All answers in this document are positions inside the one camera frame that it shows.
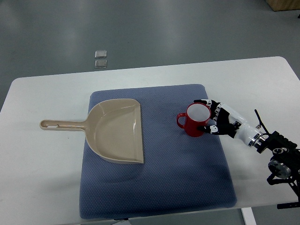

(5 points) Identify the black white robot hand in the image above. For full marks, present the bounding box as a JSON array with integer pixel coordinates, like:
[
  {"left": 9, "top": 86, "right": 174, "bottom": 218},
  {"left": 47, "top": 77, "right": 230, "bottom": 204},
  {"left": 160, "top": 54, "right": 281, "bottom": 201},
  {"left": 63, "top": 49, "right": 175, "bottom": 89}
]
[{"left": 194, "top": 99, "right": 265, "bottom": 147}]

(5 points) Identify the red mug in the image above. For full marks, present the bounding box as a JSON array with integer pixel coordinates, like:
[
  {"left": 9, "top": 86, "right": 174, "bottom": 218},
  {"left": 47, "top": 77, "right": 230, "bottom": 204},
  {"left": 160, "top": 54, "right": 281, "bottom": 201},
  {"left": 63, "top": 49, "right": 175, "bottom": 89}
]
[{"left": 176, "top": 103, "right": 211, "bottom": 137}]

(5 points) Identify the beige plastic dustpan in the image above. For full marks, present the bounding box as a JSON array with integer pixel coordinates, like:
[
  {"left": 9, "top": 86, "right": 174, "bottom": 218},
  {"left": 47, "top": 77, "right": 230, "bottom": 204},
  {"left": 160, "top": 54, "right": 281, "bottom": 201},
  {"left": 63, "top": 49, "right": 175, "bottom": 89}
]
[{"left": 40, "top": 98, "right": 144, "bottom": 164}]

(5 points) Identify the blue fabric mat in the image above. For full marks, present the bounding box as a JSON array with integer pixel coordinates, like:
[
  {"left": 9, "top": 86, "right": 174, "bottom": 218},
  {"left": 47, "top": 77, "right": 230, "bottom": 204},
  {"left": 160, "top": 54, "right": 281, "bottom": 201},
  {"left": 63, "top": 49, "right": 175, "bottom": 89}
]
[{"left": 79, "top": 84, "right": 237, "bottom": 219}]

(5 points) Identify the white table leg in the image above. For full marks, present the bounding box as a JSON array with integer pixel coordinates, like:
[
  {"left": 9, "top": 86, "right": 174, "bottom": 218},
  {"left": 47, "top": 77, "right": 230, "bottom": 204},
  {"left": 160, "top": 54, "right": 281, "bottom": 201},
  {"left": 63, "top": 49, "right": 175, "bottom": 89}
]
[{"left": 241, "top": 207, "right": 256, "bottom": 225}]

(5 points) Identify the wooden box corner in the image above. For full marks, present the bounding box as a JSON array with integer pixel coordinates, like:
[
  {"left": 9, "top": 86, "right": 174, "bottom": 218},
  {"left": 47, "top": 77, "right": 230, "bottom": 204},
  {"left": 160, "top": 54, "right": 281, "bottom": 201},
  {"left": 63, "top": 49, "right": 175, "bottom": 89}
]
[{"left": 266, "top": 0, "right": 300, "bottom": 12}]

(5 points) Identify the upper metal floor plate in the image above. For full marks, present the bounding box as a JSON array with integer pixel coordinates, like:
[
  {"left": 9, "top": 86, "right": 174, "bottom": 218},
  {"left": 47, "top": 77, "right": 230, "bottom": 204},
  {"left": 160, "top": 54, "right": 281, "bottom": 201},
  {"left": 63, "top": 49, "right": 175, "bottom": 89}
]
[{"left": 95, "top": 50, "right": 107, "bottom": 59}]

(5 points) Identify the black bracket under table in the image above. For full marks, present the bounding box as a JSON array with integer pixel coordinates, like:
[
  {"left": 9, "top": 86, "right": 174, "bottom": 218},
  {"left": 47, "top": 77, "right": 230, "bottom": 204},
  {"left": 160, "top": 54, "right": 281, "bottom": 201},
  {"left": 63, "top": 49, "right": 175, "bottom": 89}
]
[{"left": 277, "top": 202, "right": 300, "bottom": 210}]

